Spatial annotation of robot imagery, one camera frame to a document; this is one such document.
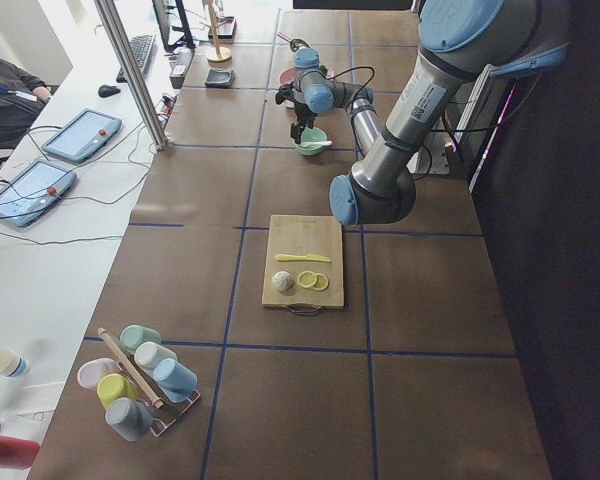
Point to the yellow plastic knife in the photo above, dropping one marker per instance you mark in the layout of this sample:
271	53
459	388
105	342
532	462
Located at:
281	257

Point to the black computer mouse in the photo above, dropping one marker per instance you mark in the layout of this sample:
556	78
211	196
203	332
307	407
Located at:
106	91

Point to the metal ice scoop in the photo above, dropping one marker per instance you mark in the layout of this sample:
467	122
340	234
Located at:
293	43

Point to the aluminium frame post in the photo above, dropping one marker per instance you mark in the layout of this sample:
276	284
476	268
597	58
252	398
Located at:
114	28

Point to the upper teach pendant tablet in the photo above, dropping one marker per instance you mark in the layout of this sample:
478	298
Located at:
83	136

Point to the green bowl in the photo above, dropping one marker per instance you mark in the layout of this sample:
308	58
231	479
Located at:
311	134

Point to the seated person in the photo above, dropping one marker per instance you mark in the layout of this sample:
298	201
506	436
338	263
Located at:
23	96

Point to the red bottle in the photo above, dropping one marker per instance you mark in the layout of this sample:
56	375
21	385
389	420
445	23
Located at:
17	453

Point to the grey folded cloth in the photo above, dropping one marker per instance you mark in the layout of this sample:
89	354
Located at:
220	78

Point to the white cup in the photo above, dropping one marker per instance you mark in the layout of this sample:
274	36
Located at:
149	354

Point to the black keyboard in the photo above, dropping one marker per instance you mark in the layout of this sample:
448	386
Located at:
144	49

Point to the wooden mug tree stand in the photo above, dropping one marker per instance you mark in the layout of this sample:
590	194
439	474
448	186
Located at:
217	53

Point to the lower teach pendant tablet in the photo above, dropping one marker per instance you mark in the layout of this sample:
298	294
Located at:
35	190

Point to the blue cup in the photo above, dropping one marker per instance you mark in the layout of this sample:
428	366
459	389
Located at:
175	380

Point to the yellow cup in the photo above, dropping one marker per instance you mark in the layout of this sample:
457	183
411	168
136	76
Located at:
114	386

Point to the paper cup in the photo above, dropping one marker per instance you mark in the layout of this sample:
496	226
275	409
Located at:
12	365

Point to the grey cup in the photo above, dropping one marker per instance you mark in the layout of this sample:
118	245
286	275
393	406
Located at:
129	418

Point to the white plastic spoon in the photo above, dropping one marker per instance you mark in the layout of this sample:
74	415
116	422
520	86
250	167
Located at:
314	144

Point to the green cup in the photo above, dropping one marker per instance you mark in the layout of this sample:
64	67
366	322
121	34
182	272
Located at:
133	336

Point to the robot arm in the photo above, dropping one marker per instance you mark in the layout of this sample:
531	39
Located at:
458	39

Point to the teach pendant tablet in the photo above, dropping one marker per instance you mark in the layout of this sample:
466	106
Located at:
83	136
35	190

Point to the bamboo cutting board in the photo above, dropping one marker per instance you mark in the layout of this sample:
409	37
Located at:
300	235

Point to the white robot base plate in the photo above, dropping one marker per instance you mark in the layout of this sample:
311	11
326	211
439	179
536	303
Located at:
431	158

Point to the pink cup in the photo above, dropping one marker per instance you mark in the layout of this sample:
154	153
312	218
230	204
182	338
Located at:
91	372

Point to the wooden rack handle rod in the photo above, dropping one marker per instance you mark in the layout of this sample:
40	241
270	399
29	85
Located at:
124	359

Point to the white steamed bun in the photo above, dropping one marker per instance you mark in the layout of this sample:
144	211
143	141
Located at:
282	281

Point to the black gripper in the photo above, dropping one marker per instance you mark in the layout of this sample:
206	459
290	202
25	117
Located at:
303	114

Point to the lower lemon slice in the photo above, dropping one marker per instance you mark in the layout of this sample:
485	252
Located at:
321	283

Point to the pink bowl with ice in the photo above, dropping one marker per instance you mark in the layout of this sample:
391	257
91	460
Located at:
287	77

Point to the white wire cup rack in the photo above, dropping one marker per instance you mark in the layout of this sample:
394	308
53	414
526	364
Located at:
170	413

